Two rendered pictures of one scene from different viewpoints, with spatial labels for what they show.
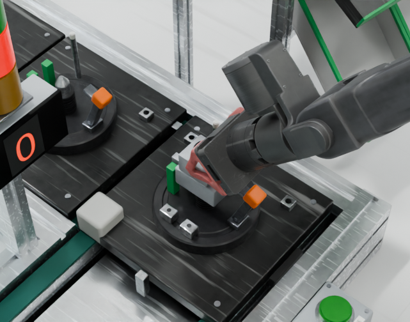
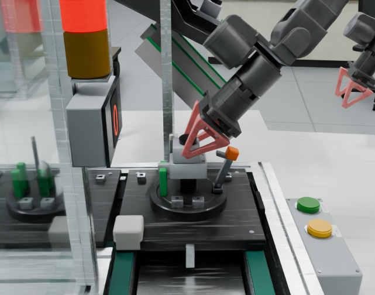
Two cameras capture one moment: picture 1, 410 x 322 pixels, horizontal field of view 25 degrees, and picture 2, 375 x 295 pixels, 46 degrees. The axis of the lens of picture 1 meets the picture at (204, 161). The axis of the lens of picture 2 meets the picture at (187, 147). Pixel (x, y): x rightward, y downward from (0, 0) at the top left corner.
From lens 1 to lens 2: 74 cm
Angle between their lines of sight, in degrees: 40
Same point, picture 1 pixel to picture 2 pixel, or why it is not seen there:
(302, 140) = (293, 44)
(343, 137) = (315, 30)
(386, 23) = (202, 82)
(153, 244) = (178, 227)
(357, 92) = not seen: outside the picture
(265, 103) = (247, 47)
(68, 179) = not seen: hidden behind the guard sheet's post
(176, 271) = (209, 231)
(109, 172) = (107, 211)
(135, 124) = (97, 186)
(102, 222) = (138, 227)
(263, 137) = (251, 75)
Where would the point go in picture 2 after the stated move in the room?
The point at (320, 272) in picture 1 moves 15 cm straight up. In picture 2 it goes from (277, 196) to (285, 122)
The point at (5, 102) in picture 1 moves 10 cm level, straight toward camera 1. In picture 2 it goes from (107, 60) to (183, 73)
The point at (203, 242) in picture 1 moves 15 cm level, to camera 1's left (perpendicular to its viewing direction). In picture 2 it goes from (211, 206) to (138, 242)
